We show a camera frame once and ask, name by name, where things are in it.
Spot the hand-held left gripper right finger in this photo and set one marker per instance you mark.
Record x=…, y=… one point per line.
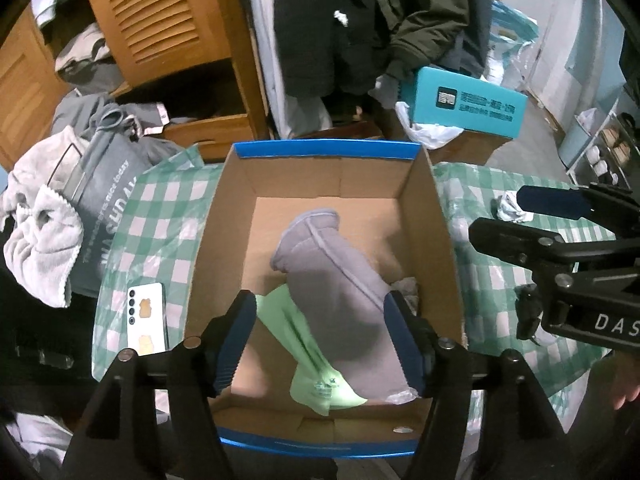
x=402, y=340

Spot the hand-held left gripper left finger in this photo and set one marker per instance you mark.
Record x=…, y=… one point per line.
x=235, y=340

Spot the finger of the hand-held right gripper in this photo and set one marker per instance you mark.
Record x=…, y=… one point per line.
x=520, y=245
x=555, y=201

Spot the grey sock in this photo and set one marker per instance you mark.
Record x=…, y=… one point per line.
x=340, y=290

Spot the blue-rimmed cardboard box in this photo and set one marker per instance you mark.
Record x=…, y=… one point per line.
x=230, y=240

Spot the white crumpled sock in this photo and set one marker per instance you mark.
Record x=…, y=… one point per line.
x=510, y=207

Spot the pale blue bin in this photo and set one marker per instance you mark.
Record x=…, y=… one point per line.
x=570, y=145

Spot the group of assorted shoes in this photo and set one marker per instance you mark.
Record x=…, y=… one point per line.
x=612, y=145

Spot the white shoe rack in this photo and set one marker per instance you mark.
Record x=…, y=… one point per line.
x=602, y=130

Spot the small white bag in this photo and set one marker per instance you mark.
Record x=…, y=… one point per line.
x=586, y=117

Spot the white smartphone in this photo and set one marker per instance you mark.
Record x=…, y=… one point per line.
x=147, y=320

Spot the closed brown cardboard box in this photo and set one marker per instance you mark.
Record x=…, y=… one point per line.
x=465, y=150

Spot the teal shoe box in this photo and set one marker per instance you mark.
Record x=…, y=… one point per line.
x=465, y=105

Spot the green checked tablecloth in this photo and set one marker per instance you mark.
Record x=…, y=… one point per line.
x=155, y=200

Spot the blue and white plastic bag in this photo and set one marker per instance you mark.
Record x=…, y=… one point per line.
x=510, y=35

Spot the white door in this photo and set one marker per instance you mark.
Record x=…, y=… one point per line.
x=555, y=25

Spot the grey printed hoodie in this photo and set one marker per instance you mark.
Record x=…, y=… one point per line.
x=105, y=195

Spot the dark cloth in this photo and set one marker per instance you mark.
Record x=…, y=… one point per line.
x=40, y=350

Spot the dark navy hanging garment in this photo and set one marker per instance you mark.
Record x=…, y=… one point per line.
x=475, y=20

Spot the open brown cardboard box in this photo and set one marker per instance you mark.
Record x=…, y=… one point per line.
x=345, y=132

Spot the grey towel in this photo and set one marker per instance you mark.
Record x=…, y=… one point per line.
x=40, y=245

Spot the olive hanging jacket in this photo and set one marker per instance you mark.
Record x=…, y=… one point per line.
x=425, y=15

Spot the wooden wardrobe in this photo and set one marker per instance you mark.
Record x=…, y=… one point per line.
x=245, y=85

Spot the white hanging garment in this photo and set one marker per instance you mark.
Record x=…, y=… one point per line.
x=265, y=60

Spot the black hanging coat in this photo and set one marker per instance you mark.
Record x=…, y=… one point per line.
x=325, y=25

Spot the folded grey clothes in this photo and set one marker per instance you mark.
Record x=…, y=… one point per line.
x=85, y=60

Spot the wooden louvred door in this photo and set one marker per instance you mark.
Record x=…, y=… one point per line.
x=155, y=15

